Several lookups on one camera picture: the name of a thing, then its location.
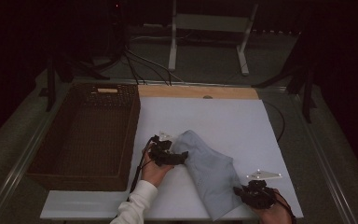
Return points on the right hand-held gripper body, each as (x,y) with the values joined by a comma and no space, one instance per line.
(259,194)

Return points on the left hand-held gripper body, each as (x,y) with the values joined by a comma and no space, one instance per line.
(160,152)

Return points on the light blue knit garment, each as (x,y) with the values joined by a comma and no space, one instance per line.
(211,174)

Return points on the brown wicker basket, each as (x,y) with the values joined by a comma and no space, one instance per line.
(87,140)

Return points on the person's left hand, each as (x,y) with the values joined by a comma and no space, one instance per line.
(154,174)

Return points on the person's right hand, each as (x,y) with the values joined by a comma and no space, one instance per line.
(275,214)

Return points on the white board sheet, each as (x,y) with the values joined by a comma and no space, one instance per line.
(230,124)

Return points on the black tripod stand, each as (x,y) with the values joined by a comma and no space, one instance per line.
(50,90)
(307,99)

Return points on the dark equipment with red light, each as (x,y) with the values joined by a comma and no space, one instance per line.
(117,18)

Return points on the white power strip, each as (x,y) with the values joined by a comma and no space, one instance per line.
(276,31)

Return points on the aluminium frame rail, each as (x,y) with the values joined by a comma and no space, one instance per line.
(230,84)
(21,165)
(326,174)

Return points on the white metal stand frame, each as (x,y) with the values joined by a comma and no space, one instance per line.
(173,46)

